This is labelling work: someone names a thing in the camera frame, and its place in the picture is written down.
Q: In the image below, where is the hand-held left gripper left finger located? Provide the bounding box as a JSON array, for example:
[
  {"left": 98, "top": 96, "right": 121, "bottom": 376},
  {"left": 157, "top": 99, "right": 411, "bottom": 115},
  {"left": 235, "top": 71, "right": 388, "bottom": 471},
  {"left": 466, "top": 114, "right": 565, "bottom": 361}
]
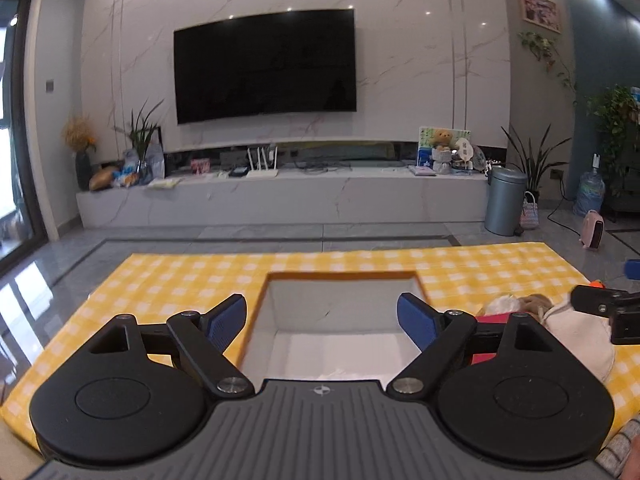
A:
[{"left": 87, "top": 293, "right": 254, "bottom": 402}]

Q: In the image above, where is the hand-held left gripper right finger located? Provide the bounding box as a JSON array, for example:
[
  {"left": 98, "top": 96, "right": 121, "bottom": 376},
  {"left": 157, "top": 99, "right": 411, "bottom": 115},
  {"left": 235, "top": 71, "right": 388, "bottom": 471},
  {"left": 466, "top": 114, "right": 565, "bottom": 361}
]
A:
[{"left": 386, "top": 292, "right": 555, "bottom": 402}]

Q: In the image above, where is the cream fabric pouch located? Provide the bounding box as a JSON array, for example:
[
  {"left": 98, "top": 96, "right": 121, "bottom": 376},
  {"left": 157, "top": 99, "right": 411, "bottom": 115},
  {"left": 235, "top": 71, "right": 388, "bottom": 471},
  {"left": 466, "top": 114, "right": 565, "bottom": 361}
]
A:
[{"left": 542, "top": 300, "right": 617, "bottom": 382}]

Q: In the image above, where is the white storage box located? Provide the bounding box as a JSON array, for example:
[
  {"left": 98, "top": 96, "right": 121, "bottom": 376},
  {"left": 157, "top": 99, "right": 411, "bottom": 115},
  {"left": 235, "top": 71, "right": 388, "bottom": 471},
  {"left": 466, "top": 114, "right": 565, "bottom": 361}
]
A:
[{"left": 240, "top": 270, "right": 436, "bottom": 386}]

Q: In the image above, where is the yellow checkered tablecloth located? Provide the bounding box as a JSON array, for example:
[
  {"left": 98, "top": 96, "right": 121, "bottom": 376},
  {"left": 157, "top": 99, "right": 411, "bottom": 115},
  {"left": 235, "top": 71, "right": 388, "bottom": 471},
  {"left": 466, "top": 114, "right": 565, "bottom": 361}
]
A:
[{"left": 0, "top": 242, "right": 640, "bottom": 461}]

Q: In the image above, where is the pink space heater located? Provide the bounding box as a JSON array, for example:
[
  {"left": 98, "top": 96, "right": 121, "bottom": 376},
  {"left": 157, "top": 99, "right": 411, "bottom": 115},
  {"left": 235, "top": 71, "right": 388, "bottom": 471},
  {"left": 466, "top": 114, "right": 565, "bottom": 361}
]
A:
[{"left": 579, "top": 210, "right": 605, "bottom": 251}]

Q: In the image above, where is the dark grey cabinet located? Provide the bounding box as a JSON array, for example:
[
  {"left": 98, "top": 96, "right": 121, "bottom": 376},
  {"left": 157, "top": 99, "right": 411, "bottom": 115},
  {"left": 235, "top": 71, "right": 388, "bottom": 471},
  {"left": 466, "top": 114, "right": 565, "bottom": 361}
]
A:
[{"left": 605, "top": 125, "right": 640, "bottom": 221}]

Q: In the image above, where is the red cloth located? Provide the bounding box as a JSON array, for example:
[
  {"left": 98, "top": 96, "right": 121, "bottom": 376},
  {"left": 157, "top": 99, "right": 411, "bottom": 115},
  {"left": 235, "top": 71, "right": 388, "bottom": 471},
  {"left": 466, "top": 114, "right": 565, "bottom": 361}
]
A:
[{"left": 471, "top": 311, "right": 512, "bottom": 367}]

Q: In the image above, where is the blue water bottle with pump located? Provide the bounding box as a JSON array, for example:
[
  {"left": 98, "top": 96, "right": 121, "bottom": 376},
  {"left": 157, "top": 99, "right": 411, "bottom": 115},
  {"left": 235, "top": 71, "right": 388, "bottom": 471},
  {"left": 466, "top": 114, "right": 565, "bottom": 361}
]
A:
[{"left": 573, "top": 154, "right": 606, "bottom": 218}]

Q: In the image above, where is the white frilly cloth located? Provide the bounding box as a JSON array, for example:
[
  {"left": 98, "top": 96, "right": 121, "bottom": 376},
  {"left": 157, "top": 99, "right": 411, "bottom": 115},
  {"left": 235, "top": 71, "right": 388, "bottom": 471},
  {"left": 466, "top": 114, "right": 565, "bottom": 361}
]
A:
[{"left": 484, "top": 294, "right": 526, "bottom": 317}]

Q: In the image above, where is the small woven bag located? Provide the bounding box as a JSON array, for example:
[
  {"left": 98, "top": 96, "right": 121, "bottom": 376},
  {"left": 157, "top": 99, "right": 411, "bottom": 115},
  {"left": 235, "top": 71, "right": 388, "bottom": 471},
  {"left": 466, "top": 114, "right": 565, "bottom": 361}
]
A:
[{"left": 520, "top": 191, "right": 540, "bottom": 230}]

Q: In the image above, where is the white marble television console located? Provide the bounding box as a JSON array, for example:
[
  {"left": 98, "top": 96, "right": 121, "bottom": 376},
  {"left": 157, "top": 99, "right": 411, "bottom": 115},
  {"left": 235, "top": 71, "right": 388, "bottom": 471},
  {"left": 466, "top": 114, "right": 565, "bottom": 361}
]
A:
[{"left": 76, "top": 167, "right": 493, "bottom": 228}]

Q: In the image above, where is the grey metal trash can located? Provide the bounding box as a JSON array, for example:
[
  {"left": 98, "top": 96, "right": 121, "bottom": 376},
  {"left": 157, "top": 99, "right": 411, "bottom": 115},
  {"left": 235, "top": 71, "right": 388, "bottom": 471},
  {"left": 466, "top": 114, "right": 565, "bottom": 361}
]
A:
[{"left": 484, "top": 167, "right": 528, "bottom": 237}]

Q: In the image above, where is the potted snake plant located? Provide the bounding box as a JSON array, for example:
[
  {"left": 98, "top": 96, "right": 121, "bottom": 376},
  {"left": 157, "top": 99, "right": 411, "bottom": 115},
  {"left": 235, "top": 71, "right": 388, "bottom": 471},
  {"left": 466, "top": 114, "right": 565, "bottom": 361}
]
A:
[{"left": 501, "top": 125, "right": 571, "bottom": 201}]

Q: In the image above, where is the grey striped clothing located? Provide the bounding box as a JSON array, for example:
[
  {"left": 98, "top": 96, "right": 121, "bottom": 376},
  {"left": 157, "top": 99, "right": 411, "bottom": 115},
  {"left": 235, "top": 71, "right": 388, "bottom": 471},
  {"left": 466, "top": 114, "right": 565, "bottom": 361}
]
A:
[{"left": 597, "top": 422, "right": 640, "bottom": 480}]

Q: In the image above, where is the leafy green climbing plant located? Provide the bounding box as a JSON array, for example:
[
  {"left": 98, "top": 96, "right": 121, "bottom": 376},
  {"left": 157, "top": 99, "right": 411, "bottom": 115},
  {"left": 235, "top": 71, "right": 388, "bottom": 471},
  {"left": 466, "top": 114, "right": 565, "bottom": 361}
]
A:
[{"left": 587, "top": 85, "right": 640, "bottom": 196}]

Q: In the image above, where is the white router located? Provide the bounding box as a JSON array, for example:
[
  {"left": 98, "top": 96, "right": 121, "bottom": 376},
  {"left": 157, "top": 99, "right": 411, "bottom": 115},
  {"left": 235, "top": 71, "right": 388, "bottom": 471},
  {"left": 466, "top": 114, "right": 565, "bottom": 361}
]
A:
[{"left": 248, "top": 145, "right": 279, "bottom": 179}]

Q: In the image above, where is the white and blue bag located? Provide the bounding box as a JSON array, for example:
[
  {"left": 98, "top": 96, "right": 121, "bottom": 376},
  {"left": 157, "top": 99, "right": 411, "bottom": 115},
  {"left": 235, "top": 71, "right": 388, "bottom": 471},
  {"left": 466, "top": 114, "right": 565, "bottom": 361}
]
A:
[{"left": 148, "top": 142, "right": 166, "bottom": 179}]

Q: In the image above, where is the white round ornament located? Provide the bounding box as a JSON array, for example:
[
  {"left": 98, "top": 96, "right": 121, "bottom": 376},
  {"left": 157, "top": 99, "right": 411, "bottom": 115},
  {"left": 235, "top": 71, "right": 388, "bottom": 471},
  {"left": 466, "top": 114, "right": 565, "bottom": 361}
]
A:
[{"left": 452, "top": 137, "right": 473, "bottom": 171}]

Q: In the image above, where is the small teddy bear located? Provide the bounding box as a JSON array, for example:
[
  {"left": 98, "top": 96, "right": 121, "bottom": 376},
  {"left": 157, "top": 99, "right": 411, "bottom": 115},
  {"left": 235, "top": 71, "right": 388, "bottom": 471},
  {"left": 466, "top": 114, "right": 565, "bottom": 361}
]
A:
[{"left": 431, "top": 130, "right": 453, "bottom": 175}]

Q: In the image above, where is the green picture board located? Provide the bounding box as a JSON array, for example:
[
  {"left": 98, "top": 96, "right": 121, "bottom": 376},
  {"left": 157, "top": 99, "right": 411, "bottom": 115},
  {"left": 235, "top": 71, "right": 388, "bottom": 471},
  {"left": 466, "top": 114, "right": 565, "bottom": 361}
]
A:
[{"left": 418, "top": 126, "right": 472, "bottom": 167}]

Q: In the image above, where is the brown bread bag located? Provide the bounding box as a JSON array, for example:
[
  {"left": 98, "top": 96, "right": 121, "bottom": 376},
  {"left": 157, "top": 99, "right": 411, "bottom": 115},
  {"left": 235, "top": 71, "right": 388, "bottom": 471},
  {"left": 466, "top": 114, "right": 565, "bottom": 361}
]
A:
[{"left": 89, "top": 166, "right": 121, "bottom": 192}]

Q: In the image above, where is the green plant in glass vase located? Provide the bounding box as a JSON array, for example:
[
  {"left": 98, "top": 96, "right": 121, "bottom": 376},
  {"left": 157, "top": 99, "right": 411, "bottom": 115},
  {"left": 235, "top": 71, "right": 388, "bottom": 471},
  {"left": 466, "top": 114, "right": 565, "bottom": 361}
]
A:
[{"left": 112, "top": 99, "right": 165, "bottom": 183}]

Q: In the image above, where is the dark vase with dried flowers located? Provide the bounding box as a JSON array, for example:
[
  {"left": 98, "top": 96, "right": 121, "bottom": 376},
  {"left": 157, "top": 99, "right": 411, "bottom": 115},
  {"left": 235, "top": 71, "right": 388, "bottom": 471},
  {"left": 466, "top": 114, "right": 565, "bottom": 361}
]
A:
[{"left": 62, "top": 116, "right": 97, "bottom": 192}]

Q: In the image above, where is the hanging vine plant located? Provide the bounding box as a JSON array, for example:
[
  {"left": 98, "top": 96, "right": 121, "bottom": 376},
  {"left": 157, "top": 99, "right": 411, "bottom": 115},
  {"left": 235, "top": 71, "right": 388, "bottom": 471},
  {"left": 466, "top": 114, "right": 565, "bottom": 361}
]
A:
[{"left": 518, "top": 31, "right": 576, "bottom": 91}]

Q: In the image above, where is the sliding glass door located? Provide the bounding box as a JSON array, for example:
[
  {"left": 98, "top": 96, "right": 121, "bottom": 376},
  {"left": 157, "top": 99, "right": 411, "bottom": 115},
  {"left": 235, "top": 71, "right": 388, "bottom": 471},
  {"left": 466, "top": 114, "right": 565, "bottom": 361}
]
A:
[{"left": 0, "top": 0, "right": 51, "bottom": 271}]

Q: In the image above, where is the black power cable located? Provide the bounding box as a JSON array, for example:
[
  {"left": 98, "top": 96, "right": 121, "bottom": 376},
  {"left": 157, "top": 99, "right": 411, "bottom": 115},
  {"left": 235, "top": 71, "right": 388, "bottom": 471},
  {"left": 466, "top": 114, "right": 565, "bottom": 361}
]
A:
[{"left": 547, "top": 180, "right": 583, "bottom": 223}]

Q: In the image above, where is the black wall television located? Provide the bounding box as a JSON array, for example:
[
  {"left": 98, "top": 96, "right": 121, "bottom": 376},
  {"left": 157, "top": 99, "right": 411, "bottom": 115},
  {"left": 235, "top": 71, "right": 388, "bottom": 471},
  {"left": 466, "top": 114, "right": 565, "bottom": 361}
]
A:
[{"left": 173, "top": 8, "right": 357, "bottom": 125}]

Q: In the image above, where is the framed wall picture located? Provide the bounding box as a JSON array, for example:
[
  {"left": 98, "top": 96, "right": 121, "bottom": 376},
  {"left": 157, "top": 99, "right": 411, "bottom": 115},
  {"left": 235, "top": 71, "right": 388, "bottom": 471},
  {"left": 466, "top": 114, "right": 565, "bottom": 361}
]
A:
[{"left": 518, "top": 0, "right": 562, "bottom": 34}]

